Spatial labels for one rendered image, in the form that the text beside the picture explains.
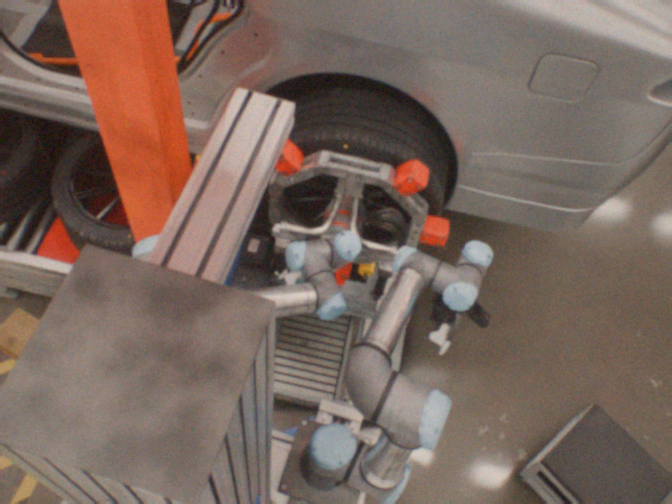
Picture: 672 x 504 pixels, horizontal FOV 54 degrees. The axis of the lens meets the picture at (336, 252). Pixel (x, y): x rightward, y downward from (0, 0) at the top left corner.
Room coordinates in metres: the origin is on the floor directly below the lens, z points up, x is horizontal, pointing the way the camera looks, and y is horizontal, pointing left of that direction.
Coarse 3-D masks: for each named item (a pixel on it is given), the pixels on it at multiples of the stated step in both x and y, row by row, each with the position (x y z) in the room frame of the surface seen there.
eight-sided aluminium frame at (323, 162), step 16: (304, 160) 1.34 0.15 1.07; (320, 160) 1.31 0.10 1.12; (336, 160) 1.33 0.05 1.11; (352, 160) 1.33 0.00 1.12; (368, 160) 1.35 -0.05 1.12; (272, 176) 1.33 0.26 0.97; (288, 176) 1.30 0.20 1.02; (304, 176) 1.30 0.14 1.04; (352, 176) 1.29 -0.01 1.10; (368, 176) 1.29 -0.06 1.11; (384, 176) 1.29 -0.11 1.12; (272, 192) 1.30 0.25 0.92; (416, 192) 1.33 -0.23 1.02; (272, 208) 1.30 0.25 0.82; (416, 208) 1.28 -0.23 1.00; (416, 224) 1.28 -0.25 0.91; (416, 240) 1.28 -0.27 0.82
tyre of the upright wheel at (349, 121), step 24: (312, 96) 1.58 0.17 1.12; (336, 96) 1.56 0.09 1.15; (360, 96) 1.56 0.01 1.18; (384, 96) 1.58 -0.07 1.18; (312, 120) 1.46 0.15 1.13; (336, 120) 1.44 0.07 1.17; (360, 120) 1.45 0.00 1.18; (384, 120) 1.48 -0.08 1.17; (408, 120) 1.52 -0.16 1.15; (312, 144) 1.38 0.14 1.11; (336, 144) 1.37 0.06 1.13; (360, 144) 1.37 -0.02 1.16; (384, 144) 1.38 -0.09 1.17; (408, 144) 1.42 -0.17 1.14; (432, 144) 1.50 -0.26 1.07; (432, 168) 1.41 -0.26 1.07; (264, 192) 1.39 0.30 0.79; (432, 192) 1.36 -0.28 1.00; (384, 240) 1.37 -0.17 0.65
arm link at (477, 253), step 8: (464, 248) 0.94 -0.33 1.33; (472, 248) 0.93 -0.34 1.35; (480, 248) 0.94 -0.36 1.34; (488, 248) 0.94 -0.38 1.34; (464, 256) 0.91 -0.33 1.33; (472, 256) 0.91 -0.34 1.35; (480, 256) 0.91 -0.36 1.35; (488, 256) 0.92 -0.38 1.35; (456, 264) 0.93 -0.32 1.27; (480, 264) 0.89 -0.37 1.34; (488, 264) 0.91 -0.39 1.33
